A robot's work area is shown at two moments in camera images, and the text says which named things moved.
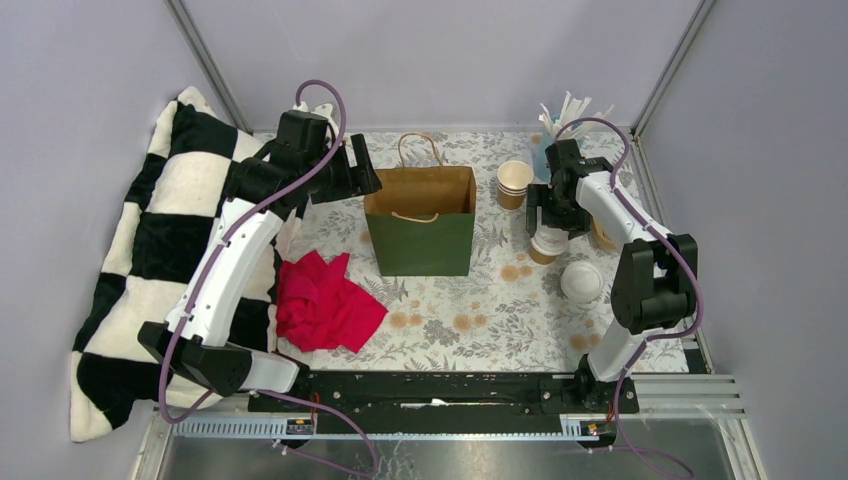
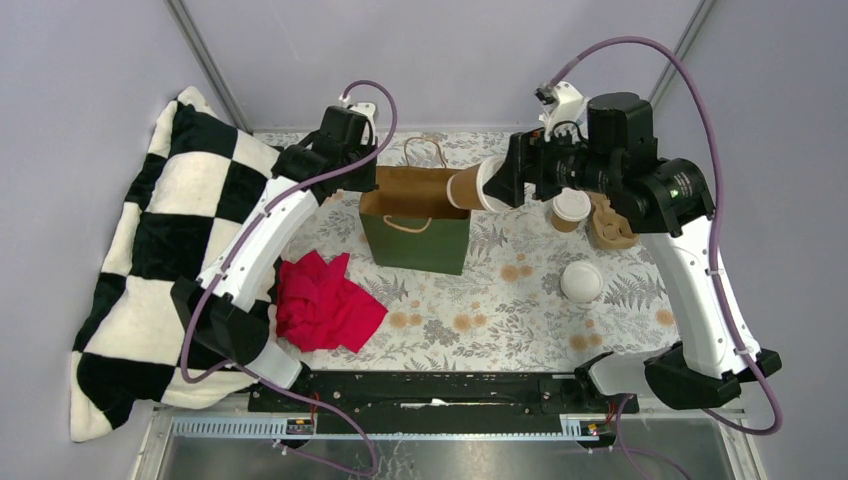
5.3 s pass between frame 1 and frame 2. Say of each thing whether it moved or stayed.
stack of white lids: stayed
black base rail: stayed
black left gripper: stayed
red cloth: stayed
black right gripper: moved
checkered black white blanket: stayed
